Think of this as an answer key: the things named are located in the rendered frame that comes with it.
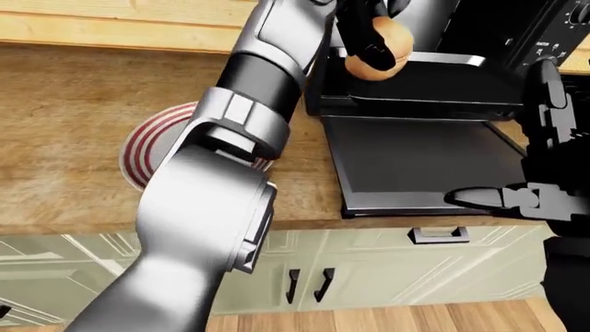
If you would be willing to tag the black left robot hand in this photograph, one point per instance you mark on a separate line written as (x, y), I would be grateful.
(357, 31)

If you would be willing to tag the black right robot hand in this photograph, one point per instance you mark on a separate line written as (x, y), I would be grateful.
(558, 173)

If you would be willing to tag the round brown bread roll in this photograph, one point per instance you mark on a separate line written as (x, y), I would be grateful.
(397, 36)

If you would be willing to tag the black toaster oven tray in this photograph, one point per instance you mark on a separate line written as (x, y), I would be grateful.
(442, 83)

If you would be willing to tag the black toaster oven knob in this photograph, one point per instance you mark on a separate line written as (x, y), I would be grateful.
(549, 59)
(578, 17)

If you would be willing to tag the black toaster oven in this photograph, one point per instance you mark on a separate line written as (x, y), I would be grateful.
(484, 31)

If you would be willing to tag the black glass toaster oven door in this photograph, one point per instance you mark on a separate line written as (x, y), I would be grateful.
(415, 162)

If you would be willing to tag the pale green kitchen cabinet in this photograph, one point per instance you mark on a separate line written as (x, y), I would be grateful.
(392, 269)

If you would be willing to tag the red striped white plate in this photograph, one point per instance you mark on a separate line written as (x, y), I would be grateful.
(140, 152)

